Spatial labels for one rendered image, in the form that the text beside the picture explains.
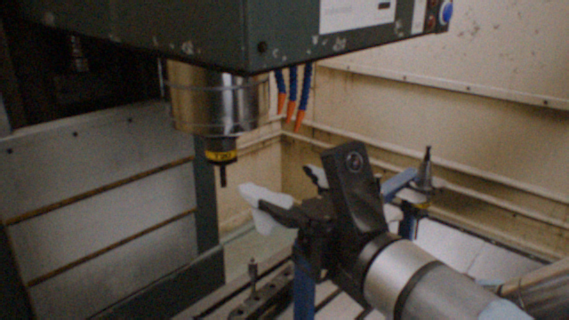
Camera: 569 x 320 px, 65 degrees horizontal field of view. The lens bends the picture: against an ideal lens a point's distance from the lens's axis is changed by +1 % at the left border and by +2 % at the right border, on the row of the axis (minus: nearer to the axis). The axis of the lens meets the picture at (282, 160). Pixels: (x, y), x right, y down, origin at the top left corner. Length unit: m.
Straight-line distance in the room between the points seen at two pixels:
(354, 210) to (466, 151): 1.17
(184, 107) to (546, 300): 0.48
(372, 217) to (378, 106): 1.27
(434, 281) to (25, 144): 0.84
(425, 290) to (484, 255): 1.26
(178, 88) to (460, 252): 1.26
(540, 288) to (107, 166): 0.90
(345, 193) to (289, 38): 0.17
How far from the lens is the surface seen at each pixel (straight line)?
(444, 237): 1.71
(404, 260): 0.43
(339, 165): 0.45
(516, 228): 1.65
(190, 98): 0.62
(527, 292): 0.53
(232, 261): 1.92
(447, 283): 0.42
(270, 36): 0.46
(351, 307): 1.24
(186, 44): 0.51
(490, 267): 1.65
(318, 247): 0.49
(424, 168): 1.13
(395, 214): 1.03
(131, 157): 1.14
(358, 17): 0.57
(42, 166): 1.06
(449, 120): 1.60
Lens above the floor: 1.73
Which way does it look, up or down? 24 degrees down
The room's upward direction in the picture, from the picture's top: straight up
